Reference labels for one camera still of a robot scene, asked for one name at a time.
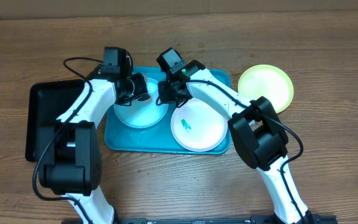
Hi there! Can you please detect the light blue plate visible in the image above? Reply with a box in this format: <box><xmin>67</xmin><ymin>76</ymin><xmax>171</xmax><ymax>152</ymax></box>
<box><xmin>114</xmin><ymin>78</ymin><xmax>168</xmax><ymax>128</ymax></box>

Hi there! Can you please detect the white plate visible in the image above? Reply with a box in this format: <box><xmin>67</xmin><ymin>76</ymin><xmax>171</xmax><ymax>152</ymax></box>
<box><xmin>170</xmin><ymin>98</ymin><xmax>227</xmax><ymax>152</ymax></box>

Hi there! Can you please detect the yellow-green plate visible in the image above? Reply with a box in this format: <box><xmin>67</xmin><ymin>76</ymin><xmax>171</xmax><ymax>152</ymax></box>
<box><xmin>237</xmin><ymin>65</ymin><xmax>294</xmax><ymax>113</ymax></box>

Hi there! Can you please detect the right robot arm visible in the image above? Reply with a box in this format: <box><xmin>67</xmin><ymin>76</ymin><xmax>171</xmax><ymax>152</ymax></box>
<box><xmin>157</xmin><ymin>48</ymin><xmax>314</xmax><ymax>223</ymax></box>

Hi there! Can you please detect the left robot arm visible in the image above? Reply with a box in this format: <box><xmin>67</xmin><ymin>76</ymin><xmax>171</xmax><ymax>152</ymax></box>
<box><xmin>32</xmin><ymin>47</ymin><xmax>150</xmax><ymax>223</ymax></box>

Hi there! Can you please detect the teal plastic tray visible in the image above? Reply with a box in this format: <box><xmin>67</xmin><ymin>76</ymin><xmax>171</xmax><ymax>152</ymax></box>
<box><xmin>104</xmin><ymin>67</ymin><xmax>231</xmax><ymax>155</ymax></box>

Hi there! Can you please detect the black plastic tray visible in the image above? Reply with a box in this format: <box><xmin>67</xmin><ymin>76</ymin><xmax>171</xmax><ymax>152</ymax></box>
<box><xmin>25</xmin><ymin>80</ymin><xmax>84</xmax><ymax>162</ymax></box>

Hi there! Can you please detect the cardboard backdrop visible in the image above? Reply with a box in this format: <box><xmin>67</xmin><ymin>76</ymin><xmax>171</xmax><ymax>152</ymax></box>
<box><xmin>0</xmin><ymin>0</ymin><xmax>358</xmax><ymax>20</ymax></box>

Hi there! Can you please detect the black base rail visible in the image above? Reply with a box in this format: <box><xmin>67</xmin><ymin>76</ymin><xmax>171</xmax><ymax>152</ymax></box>
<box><xmin>61</xmin><ymin>215</ymin><xmax>338</xmax><ymax>224</ymax></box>

